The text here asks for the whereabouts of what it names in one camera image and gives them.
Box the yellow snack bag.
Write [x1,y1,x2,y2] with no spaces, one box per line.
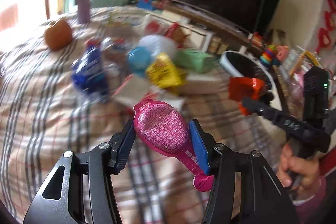
[146,53,187,95]

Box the red wrapper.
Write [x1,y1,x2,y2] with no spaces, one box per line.
[228,77,267,116]

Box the pink piggy toy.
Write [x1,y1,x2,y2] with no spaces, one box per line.
[276,46,289,62]

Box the green tissue pack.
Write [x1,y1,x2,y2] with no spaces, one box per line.
[173,48,216,74]

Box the white trash bin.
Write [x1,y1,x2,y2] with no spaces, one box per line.
[219,51,277,98]

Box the white foam fruit net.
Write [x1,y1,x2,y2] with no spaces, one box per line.
[137,35,177,59]

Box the rainbow stacking ring toy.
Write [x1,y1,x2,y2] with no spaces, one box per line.
[259,45,278,69]

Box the white foam block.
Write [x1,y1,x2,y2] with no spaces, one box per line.
[179,71,228,96]

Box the blue snack bag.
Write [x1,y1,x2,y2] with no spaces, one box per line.
[71,44,109,103]

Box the orange fruit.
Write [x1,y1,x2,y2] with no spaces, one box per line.
[44,19,73,51]

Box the pink hairbrush package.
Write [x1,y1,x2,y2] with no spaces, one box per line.
[133,98,214,192]

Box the right hand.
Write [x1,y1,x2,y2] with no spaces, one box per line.
[277,143,320,195]

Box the white tv cabinet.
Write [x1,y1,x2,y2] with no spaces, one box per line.
[149,10,258,56]

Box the plaid blanket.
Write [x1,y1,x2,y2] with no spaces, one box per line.
[1,7,280,223]

